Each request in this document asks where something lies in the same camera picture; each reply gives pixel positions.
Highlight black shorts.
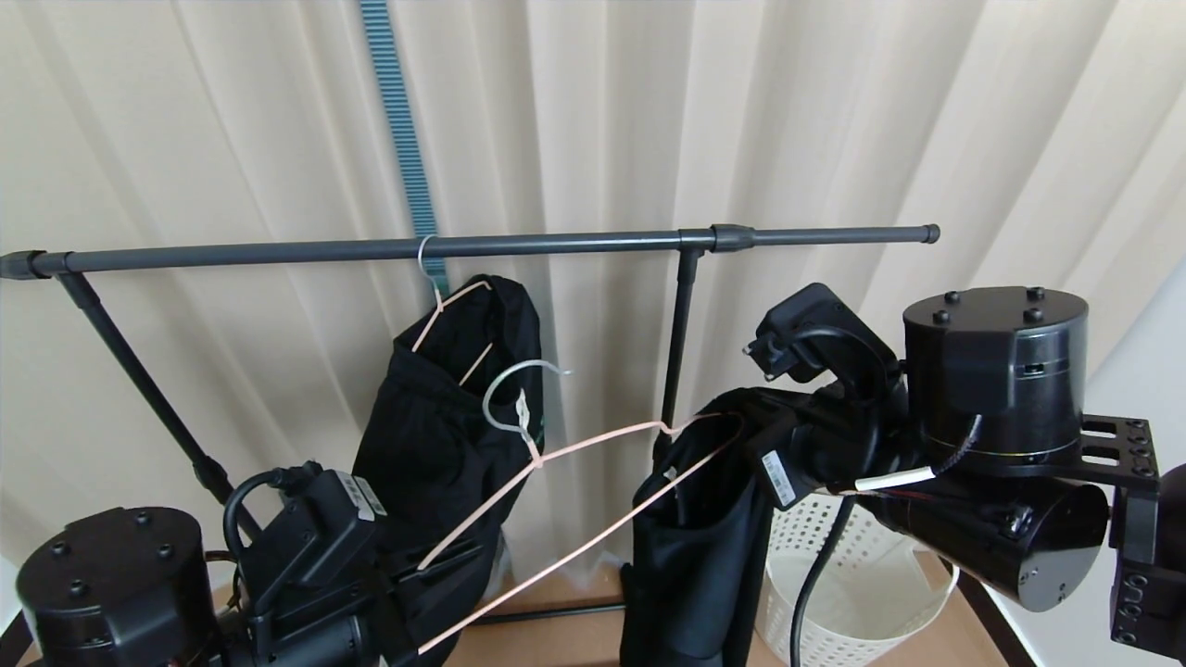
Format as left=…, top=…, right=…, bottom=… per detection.
left=352, top=273, right=546, bottom=649

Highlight pink clothes hanger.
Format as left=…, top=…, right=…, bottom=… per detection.
left=412, top=236, right=494, bottom=388
left=415, top=359, right=744, bottom=656

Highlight black cable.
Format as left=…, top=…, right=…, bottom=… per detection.
left=222, top=461, right=323, bottom=580
left=790, top=500, right=853, bottom=667

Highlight white laundry basket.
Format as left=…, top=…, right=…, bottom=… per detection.
left=755, top=491, right=960, bottom=667

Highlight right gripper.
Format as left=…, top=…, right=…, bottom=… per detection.
left=746, top=394, right=1110, bottom=612

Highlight window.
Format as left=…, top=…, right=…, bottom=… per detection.
left=360, top=0, right=450, bottom=288

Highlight black clothes rack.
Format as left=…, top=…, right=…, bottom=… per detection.
left=0, top=224, right=941, bottom=622

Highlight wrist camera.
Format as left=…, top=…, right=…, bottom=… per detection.
left=243, top=468, right=390, bottom=612
left=744, top=283, right=904, bottom=409

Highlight black garment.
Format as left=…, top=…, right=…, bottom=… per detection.
left=619, top=387, right=789, bottom=667

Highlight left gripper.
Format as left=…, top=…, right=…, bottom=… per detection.
left=227, top=540, right=489, bottom=667

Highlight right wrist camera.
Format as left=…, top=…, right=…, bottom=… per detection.
left=744, top=283, right=904, bottom=409

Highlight beige curtain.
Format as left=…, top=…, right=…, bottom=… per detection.
left=389, top=0, right=1186, bottom=594
left=0, top=0, right=436, bottom=566

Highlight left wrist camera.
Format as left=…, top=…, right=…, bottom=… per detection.
left=243, top=468, right=390, bottom=612

